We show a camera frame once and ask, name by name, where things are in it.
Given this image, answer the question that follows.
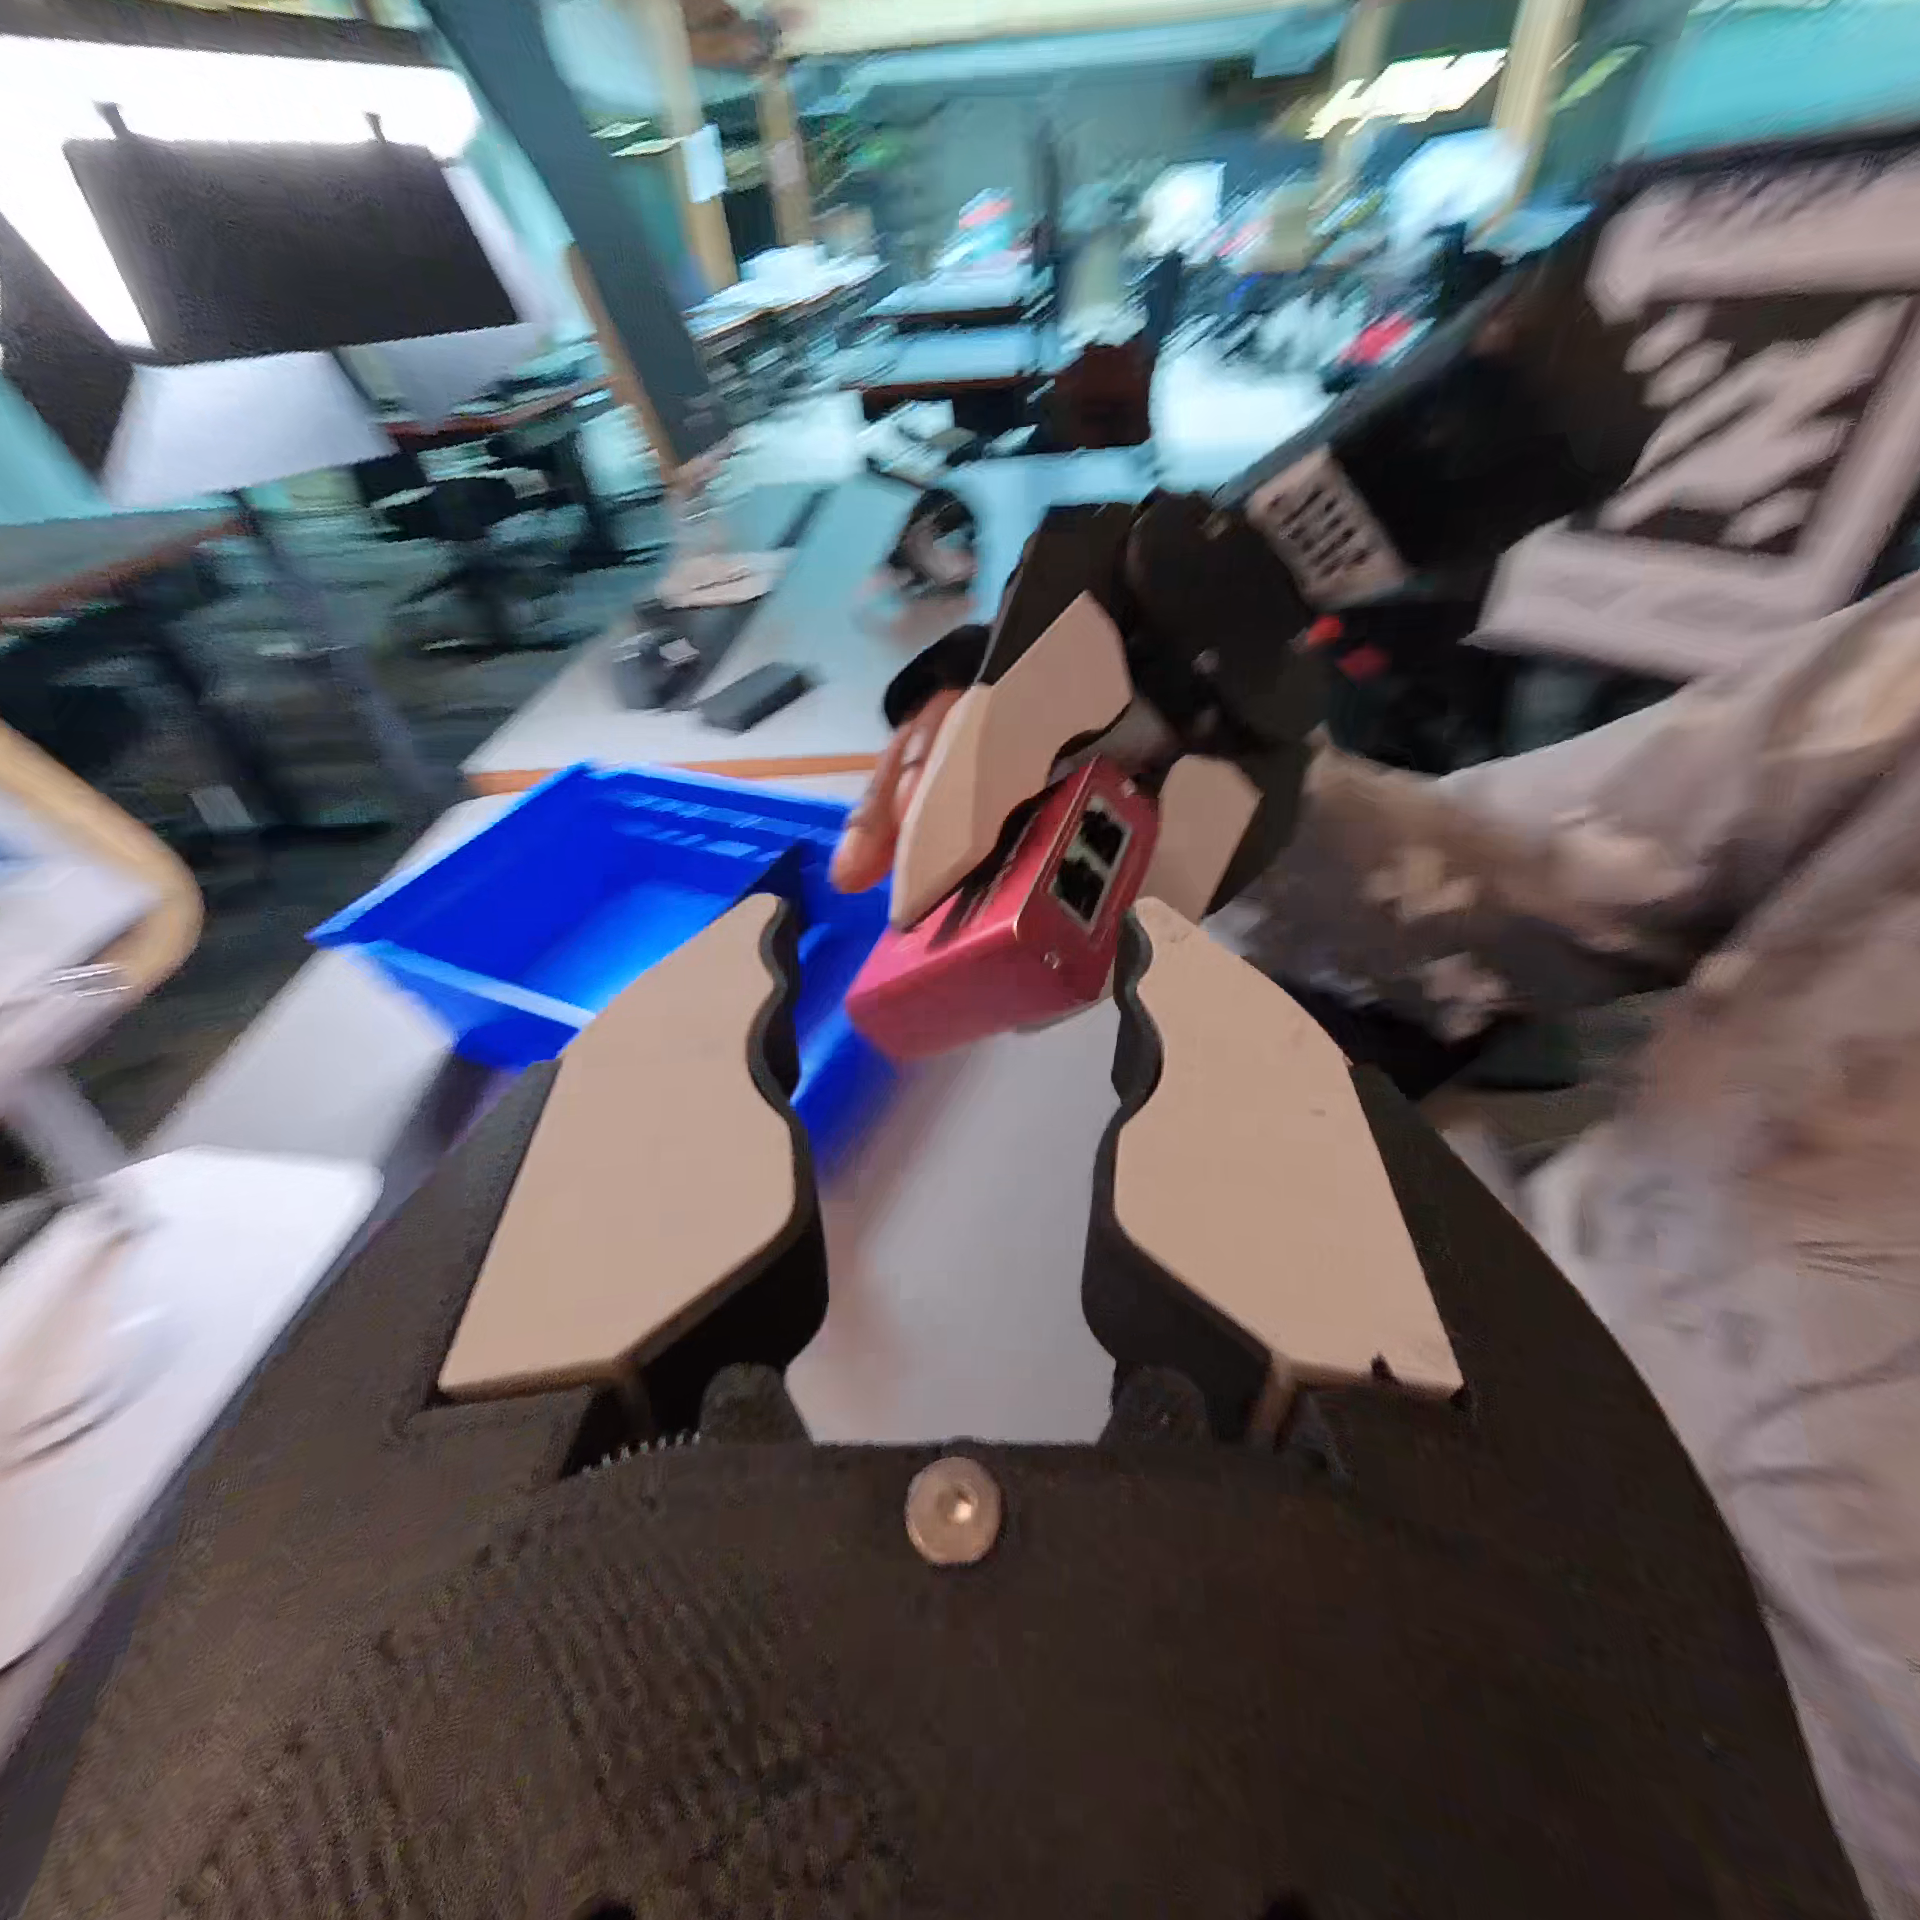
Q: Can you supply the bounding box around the person's right hand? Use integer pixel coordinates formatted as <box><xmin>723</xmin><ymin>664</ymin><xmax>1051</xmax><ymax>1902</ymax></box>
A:
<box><xmin>831</xmin><ymin>691</ymin><xmax>963</xmax><ymax>899</ymax></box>

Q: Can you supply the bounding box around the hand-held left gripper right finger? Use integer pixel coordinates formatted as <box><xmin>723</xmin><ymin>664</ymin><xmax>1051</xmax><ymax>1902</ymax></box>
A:
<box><xmin>1085</xmin><ymin>896</ymin><xmax>1467</xmax><ymax>1446</ymax></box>

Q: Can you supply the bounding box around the person's grey printed jacket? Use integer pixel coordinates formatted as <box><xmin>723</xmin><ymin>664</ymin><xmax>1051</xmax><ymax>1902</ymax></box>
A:
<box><xmin>1470</xmin><ymin>133</ymin><xmax>1920</xmax><ymax>1920</ymax></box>

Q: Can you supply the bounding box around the small black flat device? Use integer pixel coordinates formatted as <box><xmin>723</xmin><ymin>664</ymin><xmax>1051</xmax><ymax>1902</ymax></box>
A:
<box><xmin>700</xmin><ymin>664</ymin><xmax>820</xmax><ymax>738</ymax></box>

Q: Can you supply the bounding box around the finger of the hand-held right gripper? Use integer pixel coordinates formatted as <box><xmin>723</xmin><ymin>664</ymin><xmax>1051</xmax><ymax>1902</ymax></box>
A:
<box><xmin>1153</xmin><ymin>753</ymin><xmax>1265</xmax><ymax>920</ymax></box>
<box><xmin>891</xmin><ymin>590</ymin><xmax>1137</xmax><ymax>929</ymax></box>

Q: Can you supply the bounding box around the blue plastic bin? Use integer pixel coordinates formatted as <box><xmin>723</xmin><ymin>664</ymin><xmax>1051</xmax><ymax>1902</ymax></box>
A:
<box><xmin>309</xmin><ymin>762</ymin><xmax>905</xmax><ymax>1174</ymax></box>

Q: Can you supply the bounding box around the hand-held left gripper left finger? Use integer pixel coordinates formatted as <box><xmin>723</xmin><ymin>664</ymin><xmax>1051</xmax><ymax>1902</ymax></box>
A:
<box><xmin>436</xmin><ymin>892</ymin><xmax>831</xmax><ymax>1439</ymax></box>

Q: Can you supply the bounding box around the red network switch box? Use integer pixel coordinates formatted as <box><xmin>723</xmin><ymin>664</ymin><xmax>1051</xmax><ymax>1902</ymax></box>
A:
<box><xmin>845</xmin><ymin>756</ymin><xmax>1165</xmax><ymax>1067</ymax></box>

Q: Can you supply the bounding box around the person's right forearm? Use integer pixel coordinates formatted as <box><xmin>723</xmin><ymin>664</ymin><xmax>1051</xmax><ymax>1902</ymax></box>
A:
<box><xmin>1303</xmin><ymin>571</ymin><xmax>1920</xmax><ymax>1059</ymax></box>

